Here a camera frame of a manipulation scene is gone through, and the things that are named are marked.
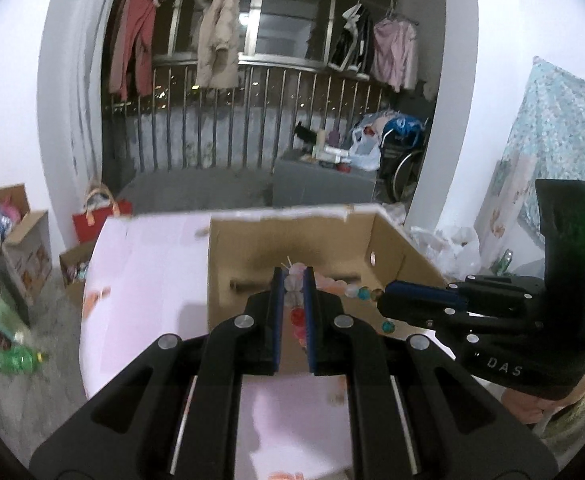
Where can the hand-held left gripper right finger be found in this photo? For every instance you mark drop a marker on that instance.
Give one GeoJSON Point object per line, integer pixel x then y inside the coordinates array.
{"type": "Point", "coordinates": [310, 320]}

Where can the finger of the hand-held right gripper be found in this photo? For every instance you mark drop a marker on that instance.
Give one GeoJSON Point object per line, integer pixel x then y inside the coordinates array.
{"type": "Point", "coordinates": [422, 294]}
{"type": "Point", "coordinates": [412, 314]}

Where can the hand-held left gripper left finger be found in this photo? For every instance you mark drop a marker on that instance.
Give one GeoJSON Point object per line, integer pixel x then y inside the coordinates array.
{"type": "Point", "coordinates": [278, 320]}

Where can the brown cardboard box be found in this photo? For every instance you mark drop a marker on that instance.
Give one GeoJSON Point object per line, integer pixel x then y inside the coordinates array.
{"type": "Point", "coordinates": [252, 250]}

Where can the person's right forearm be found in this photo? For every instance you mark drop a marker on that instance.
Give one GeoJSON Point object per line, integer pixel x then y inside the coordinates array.
{"type": "Point", "coordinates": [579, 410]}

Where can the person's right hand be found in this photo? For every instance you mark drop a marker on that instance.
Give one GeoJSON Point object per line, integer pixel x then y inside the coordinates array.
{"type": "Point", "coordinates": [524, 410]}

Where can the crumpled white plastic bags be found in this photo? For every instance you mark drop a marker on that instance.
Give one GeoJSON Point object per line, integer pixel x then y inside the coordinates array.
{"type": "Point", "coordinates": [452, 250]}

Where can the green plastic bottle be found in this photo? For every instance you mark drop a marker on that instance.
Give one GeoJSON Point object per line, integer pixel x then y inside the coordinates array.
{"type": "Point", "coordinates": [504, 262]}

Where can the grey cabinet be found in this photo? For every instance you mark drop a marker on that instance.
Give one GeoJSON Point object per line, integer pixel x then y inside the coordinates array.
{"type": "Point", "coordinates": [322, 180]}

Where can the white plastic bag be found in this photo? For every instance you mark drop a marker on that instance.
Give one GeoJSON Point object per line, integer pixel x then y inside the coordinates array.
{"type": "Point", "coordinates": [367, 152]}

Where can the floral hanging cloth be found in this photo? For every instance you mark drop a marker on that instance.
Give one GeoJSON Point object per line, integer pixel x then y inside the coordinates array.
{"type": "Point", "coordinates": [562, 125]}

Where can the blue plastic bag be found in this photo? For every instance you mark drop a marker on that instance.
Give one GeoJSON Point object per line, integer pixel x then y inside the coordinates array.
{"type": "Point", "coordinates": [405, 124]}

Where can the red tote bag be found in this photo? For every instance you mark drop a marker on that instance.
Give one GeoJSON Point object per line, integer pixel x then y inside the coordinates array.
{"type": "Point", "coordinates": [92, 225]}

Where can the small open cardboard box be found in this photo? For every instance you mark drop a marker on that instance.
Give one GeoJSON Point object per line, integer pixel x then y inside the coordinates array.
{"type": "Point", "coordinates": [72, 260]}

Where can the pink hanging jacket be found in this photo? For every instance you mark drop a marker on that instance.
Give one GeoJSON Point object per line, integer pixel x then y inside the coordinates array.
{"type": "Point", "coordinates": [395, 50]}

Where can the large printed cardboard box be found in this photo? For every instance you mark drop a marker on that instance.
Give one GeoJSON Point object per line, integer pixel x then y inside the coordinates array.
{"type": "Point", "coordinates": [27, 260]}

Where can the metal balcony railing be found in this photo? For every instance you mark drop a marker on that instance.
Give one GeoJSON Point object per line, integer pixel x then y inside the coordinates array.
{"type": "Point", "coordinates": [252, 61]}

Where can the black and white jacket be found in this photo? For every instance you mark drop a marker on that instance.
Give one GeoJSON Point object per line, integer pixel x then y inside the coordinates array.
{"type": "Point", "coordinates": [345, 45]}

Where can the green plastic bottles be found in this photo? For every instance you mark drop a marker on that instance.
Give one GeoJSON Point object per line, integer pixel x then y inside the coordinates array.
{"type": "Point", "coordinates": [12, 357]}

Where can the beige hanging coat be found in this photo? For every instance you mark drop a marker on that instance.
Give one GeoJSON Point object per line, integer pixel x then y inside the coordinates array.
{"type": "Point", "coordinates": [220, 30]}

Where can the red hanging coat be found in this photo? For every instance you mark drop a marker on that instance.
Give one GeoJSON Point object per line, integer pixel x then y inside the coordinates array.
{"type": "Point", "coordinates": [137, 25]}

